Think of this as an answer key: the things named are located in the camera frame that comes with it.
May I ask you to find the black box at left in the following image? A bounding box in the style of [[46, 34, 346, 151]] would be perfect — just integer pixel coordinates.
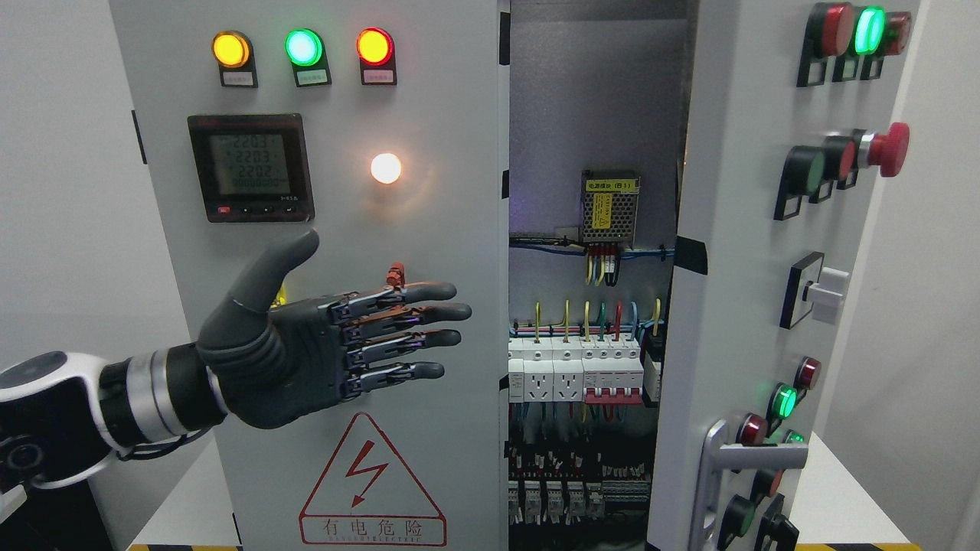
[[1, 482, 113, 550]]

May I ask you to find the red indicator light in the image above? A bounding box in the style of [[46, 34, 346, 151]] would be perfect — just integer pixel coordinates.
[[356, 27, 397, 85]]

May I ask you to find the lower relay terminal row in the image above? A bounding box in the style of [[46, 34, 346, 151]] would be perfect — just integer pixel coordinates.
[[504, 442, 652, 527]]

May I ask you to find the yellow indicator light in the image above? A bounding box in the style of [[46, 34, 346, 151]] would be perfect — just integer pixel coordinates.
[[211, 29, 258, 88]]

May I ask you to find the green indicator light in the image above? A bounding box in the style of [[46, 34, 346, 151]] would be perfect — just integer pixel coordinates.
[[284, 28, 332, 87]]

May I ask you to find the white glowing indicator lamp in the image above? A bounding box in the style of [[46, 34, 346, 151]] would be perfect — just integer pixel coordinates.
[[370, 152, 403, 184]]

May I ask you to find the yellow terminal post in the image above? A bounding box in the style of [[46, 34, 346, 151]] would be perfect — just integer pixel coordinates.
[[269, 285, 289, 310]]

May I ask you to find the black white surge protector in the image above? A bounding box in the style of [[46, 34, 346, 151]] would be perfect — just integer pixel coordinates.
[[640, 329, 665, 408]]

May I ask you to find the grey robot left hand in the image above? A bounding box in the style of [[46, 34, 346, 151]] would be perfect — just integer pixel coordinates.
[[197, 230, 472, 429]]

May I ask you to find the metal mesh power supply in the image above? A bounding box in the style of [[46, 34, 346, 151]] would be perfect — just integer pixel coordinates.
[[580, 170, 642, 247]]

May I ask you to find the silver door handle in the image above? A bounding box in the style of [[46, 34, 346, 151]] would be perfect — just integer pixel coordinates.
[[687, 419, 809, 550]]

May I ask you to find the white right door selector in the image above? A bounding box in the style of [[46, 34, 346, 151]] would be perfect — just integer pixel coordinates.
[[779, 251, 851, 329]]

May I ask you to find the red terminal post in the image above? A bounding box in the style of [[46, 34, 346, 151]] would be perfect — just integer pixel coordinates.
[[386, 262, 407, 287]]

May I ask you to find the white socket breaker row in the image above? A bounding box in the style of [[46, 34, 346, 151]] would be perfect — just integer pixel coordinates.
[[507, 336, 644, 405]]

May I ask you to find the grey cabinet door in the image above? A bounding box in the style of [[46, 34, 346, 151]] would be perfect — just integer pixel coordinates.
[[109, 1, 507, 550], [646, 1, 920, 550]]

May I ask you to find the black digital power meter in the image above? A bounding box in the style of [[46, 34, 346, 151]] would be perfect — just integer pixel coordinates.
[[187, 112, 315, 223]]

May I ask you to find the red electric danger sticker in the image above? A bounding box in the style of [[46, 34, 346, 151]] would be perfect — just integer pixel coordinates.
[[299, 412, 448, 547]]

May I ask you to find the red emergency stop button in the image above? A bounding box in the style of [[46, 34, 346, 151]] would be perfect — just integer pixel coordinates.
[[855, 122, 911, 178]]

